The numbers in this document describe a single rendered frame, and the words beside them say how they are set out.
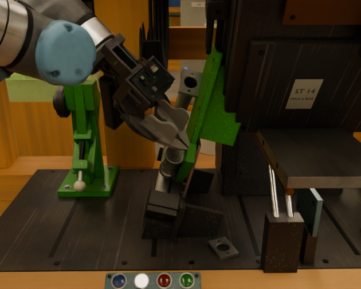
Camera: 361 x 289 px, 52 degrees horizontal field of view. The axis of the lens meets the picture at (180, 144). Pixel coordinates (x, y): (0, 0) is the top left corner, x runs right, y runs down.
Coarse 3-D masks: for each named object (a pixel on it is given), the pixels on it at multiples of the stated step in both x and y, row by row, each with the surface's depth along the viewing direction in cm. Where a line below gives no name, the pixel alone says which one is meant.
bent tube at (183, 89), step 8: (184, 72) 73; (192, 72) 73; (184, 80) 73; (192, 80) 74; (200, 80) 73; (184, 88) 71; (192, 88) 72; (184, 96) 75; (192, 96) 72; (176, 104) 79; (184, 104) 78; (160, 176) 77; (160, 184) 76; (168, 184) 77; (168, 192) 77
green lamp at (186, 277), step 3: (183, 276) 57; (186, 276) 57; (189, 276) 57; (180, 279) 57; (183, 279) 57; (186, 279) 57; (189, 279) 57; (192, 279) 57; (180, 282) 57; (183, 282) 57; (186, 282) 57; (189, 282) 57; (192, 282) 57; (183, 285) 57; (186, 285) 57; (189, 285) 57
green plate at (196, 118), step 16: (208, 64) 68; (208, 80) 63; (208, 96) 64; (224, 96) 65; (192, 112) 75; (208, 112) 66; (224, 112) 67; (192, 128) 69; (208, 128) 68; (224, 128) 68
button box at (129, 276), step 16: (128, 272) 58; (144, 272) 58; (160, 272) 58; (176, 272) 58; (192, 272) 58; (112, 288) 57; (128, 288) 57; (144, 288) 57; (160, 288) 57; (176, 288) 57; (192, 288) 57
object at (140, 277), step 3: (138, 276) 57; (141, 276) 57; (144, 276) 57; (135, 279) 57; (138, 279) 57; (141, 279) 57; (144, 279) 57; (147, 279) 57; (135, 282) 57; (138, 282) 57; (141, 282) 57; (144, 282) 57; (147, 282) 57; (138, 285) 57; (141, 285) 57; (144, 285) 57
